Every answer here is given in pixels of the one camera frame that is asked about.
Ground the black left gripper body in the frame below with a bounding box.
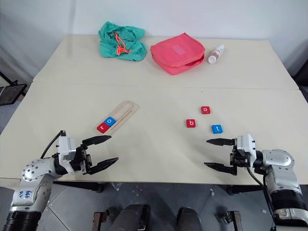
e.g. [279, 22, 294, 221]
[69, 143, 93, 175]

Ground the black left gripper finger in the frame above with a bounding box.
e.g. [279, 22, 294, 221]
[81, 135, 113, 148]
[89, 157, 119, 175]

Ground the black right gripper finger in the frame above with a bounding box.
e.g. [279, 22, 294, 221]
[204, 162, 238, 176]
[205, 137, 238, 147]

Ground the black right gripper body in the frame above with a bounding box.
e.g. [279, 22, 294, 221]
[229, 145, 252, 168]

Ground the red letter r tile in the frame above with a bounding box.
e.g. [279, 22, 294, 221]
[96, 121, 111, 134]

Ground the blue letter o tile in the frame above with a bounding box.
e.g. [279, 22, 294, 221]
[103, 116, 117, 128]

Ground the wooden letter tile tray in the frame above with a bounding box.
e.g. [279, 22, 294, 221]
[93, 100, 141, 135]

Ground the black table foot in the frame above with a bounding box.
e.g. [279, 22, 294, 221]
[226, 184, 263, 195]

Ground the white plastic bottle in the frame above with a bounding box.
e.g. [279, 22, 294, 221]
[207, 44, 225, 65]

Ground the black metal stand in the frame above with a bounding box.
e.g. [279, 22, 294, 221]
[0, 71, 28, 107]

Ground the pink zippered fabric pouch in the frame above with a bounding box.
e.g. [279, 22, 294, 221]
[150, 33, 206, 76]

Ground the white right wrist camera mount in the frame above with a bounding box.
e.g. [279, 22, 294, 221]
[234, 133, 257, 157]

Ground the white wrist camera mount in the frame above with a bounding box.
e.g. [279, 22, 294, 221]
[57, 136, 78, 174]
[234, 133, 257, 157]

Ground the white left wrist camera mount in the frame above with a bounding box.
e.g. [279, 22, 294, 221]
[57, 136, 78, 174]

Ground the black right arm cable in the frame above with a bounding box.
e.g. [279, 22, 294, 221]
[246, 165, 278, 231]

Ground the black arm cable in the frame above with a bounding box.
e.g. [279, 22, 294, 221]
[40, 130, 67, 159]
[246, 165, 278, 231]

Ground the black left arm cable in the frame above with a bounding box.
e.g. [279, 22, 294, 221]
[40, 130, 67, 159]

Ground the rusty metal bracket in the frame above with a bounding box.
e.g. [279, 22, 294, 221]
[93, 207, 116, 231]
[216, 210, 242, 231]

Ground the orange drawstring cord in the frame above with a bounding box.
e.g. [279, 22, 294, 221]
[114, 33, 131, 56]

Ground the green cloth drawstring bag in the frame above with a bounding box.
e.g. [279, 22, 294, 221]
[98, 21, 148, 63]

